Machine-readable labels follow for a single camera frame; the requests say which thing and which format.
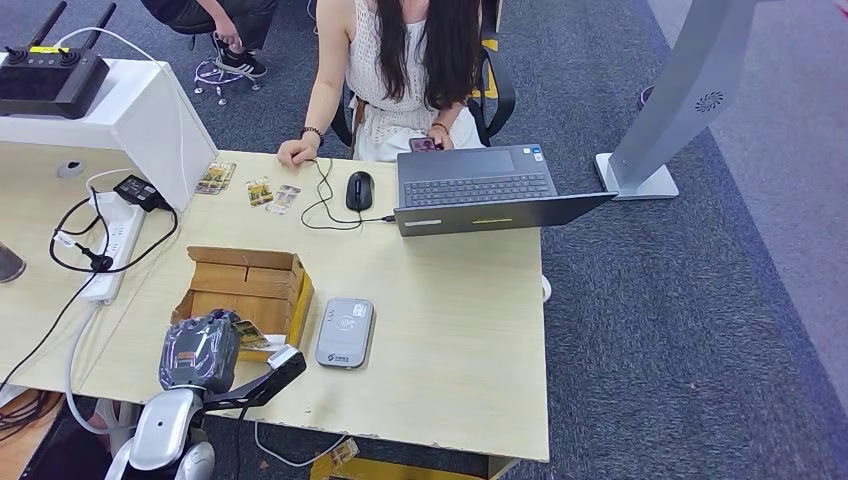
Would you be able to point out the person's left hand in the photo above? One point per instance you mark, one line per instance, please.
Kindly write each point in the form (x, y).
(442, 137)

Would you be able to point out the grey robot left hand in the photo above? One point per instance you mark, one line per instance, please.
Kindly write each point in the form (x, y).
(199, 354)

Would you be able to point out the person's right hand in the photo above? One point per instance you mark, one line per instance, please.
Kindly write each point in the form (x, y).
(297, 152)

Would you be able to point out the yellow ID card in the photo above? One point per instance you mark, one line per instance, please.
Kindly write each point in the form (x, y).
(259, 192)

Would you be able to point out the yellow room key card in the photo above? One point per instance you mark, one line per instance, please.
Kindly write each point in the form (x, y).
(252, 335)

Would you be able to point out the person's left forearm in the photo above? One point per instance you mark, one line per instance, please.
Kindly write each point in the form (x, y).
(454, 116)

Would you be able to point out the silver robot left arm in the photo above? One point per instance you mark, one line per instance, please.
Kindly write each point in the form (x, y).
(162, 430)

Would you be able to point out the person's right forearm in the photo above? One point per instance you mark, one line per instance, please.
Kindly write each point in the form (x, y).
(324, 102)

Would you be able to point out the pale printed card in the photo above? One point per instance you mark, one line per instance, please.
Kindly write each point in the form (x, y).
(283, 199)

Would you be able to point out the seated person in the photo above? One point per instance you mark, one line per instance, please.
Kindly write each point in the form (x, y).
(391, 126)

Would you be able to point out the background person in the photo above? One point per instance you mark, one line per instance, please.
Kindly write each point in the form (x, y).
(245, 16)

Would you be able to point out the grey card reader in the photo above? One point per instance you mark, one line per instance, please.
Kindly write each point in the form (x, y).
(344, 333)

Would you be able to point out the red wrist band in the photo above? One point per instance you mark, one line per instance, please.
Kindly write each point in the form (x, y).
(440, 126)

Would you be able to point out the dark smartphone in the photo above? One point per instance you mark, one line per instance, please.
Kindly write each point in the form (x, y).
(421, 144)

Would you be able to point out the dark grey laptop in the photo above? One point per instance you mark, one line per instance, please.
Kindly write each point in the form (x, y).
(470, 187)

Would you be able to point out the black office chair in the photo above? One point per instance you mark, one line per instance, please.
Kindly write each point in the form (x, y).
(497, 99)

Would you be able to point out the black computer mouse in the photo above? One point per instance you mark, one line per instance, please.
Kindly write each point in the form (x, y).
(359, 191)

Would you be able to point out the white paper slip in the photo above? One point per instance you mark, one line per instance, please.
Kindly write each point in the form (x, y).
(277, 341)

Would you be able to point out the open cardboard box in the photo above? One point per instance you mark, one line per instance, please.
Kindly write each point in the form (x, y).
(242, 281)

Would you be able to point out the stack of yellow cards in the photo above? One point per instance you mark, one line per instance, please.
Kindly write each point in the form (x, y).
(216, 178)

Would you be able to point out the white table leg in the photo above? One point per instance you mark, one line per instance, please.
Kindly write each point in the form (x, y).
(119, 417)

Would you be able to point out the chair base with casters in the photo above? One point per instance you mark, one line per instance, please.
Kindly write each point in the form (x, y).
(218, 76)

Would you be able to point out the white power strip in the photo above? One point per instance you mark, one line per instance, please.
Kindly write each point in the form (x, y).
(120, 238)

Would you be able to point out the white desk shelf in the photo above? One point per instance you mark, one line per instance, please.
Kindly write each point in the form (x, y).
(140, 126)

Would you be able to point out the black power adapter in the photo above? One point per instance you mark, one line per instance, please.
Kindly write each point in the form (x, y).
(138, 191)

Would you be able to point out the small white object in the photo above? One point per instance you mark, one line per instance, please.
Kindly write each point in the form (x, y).
(546, 288)

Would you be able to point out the dark round object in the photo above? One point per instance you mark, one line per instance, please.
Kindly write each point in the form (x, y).
(9, 263)

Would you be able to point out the grey desk grommet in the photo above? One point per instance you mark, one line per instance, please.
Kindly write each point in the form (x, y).
(71, 169)

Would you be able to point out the silver kiosk stand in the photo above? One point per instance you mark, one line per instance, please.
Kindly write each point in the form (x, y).
(682, 93)

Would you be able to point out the black remote controller with antennas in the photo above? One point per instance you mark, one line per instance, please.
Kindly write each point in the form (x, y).
(48, 83)

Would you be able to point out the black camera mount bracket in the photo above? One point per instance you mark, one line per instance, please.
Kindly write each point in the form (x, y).
(255, 391)

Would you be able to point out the yellow frame under desk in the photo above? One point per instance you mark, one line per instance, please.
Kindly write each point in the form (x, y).
(371, 472)

